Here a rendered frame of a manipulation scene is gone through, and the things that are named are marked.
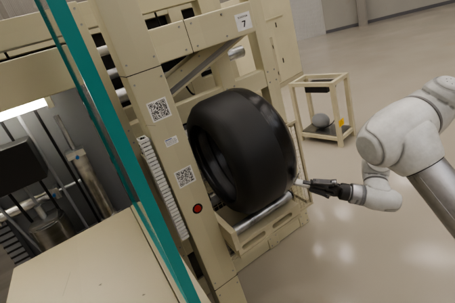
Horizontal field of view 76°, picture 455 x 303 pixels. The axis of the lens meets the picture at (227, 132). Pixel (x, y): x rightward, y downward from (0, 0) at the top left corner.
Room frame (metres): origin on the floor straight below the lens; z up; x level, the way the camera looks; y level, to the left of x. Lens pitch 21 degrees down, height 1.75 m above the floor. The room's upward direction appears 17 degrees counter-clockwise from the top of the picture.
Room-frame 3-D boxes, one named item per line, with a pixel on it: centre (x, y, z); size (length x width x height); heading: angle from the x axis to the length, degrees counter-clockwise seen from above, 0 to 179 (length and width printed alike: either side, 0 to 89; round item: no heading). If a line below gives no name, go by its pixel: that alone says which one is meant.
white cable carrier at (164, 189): (1.03, 0.30, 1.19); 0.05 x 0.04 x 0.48; 25
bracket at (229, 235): (1.14, 0.18, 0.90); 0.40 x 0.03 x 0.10; 25
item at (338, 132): (3.31, -1.20, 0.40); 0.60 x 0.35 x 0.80; 35
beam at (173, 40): (1.54, 0.03, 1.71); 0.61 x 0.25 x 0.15; 115
